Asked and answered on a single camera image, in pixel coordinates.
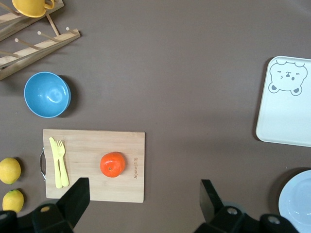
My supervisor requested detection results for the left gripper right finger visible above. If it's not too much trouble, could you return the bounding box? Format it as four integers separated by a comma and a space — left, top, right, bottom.
195, 179, 246, 233

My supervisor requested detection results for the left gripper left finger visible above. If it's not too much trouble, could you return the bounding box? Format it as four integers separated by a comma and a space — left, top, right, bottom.
31, 178, 91, 233

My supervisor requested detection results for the orange mandarin fruit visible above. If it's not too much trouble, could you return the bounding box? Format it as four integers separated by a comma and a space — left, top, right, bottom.
100, 151, 127, 178

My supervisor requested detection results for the pale lilac round plate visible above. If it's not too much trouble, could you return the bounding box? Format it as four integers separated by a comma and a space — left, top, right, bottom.
278, 169, 311, 233

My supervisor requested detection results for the yellow plastic fork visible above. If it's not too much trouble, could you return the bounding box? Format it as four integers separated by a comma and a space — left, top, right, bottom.
55, 140, 70, 187

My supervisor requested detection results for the yellow lemon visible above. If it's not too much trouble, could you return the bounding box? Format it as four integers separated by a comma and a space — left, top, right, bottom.
0, 157, 22, 185
2, 189, 25, 214

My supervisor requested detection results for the bamboo cutting board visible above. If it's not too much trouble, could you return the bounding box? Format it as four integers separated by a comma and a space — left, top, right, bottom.
39, 129, 146, 203

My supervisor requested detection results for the blue bowl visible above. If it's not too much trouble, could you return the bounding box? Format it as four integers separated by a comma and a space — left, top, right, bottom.
23, 71, 72, 119

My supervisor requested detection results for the cream bear print tray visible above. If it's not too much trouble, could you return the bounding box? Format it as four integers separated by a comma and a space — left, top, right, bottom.
255, 55, 311, 148

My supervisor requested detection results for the wooden peg drying rack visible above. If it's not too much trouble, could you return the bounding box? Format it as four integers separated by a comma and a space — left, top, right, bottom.
0, 0, 82, 81

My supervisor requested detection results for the yellow cup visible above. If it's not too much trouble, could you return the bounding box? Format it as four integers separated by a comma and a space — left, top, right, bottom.
12, 0, 55, 18

